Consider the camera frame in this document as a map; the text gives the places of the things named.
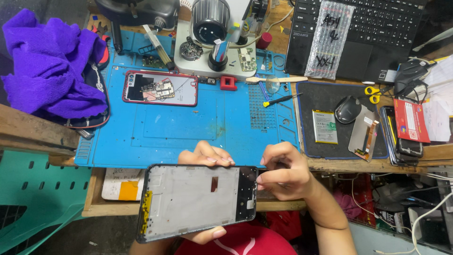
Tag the red capped bottle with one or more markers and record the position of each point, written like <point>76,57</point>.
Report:
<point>264,40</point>

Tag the black phone frame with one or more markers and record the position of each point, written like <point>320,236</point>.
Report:
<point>193,202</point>

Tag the flux syringe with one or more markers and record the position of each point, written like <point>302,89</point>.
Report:
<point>157,44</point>

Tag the navy patterned pouch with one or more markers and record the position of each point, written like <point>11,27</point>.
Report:
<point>97,113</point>

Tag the round tray of small screws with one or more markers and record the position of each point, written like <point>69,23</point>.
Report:
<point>191,49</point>

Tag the pile of papers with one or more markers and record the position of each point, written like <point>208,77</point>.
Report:
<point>440,106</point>

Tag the black laptop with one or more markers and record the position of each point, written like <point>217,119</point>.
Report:
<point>375,28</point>

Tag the white stereo microscope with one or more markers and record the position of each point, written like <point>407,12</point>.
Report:
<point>212,24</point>

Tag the purple cloth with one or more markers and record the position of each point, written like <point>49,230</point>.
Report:
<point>49,63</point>

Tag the person's left hand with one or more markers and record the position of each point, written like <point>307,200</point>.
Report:
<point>198,154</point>

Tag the person's red shirt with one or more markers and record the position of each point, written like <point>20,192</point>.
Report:
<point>240,240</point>

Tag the small dark circuit board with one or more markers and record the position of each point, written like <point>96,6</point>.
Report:
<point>153,62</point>

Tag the red opened phone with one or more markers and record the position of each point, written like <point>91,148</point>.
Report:
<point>159,88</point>

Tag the black blue-edged mouse pad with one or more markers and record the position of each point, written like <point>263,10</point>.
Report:
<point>306,106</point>

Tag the clear round lens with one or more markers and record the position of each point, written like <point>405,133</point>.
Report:
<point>273,85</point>

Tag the white cleaning brush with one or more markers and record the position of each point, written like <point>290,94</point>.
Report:
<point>279,79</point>

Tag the white box with orange label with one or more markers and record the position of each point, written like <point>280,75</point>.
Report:
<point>120,182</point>

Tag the grey computer mouse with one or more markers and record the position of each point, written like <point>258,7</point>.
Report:
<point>348,109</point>

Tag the wooden drawer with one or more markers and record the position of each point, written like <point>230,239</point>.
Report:
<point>106,209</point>

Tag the pink cloth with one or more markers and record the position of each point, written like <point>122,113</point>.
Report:
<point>346,204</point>

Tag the green plastic chair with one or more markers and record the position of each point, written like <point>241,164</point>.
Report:
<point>39,198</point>

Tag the green phone circuit board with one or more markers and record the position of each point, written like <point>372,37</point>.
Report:
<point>247,59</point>

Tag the person's right hand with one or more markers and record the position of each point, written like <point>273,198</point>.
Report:
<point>293,173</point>

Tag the black yellow-capped screwdriver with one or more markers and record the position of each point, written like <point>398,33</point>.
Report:
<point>281,100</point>

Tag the red small plastic holder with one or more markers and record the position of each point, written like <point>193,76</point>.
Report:
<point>228,83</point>

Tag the red printed card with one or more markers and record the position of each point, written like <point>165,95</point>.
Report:
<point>411,120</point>

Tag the white phone battery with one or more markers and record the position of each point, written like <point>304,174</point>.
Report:
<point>324,126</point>

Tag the blue tweezers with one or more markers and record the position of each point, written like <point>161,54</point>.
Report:
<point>262,89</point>

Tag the small black phone part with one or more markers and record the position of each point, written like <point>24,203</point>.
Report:
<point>208,80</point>

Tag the bubble wrap bag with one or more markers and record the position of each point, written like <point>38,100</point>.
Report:
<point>329,39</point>

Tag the stack of phones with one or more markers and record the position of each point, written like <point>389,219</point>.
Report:
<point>407,150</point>

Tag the blue silicone repair mat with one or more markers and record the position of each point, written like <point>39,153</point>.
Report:
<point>177,124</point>

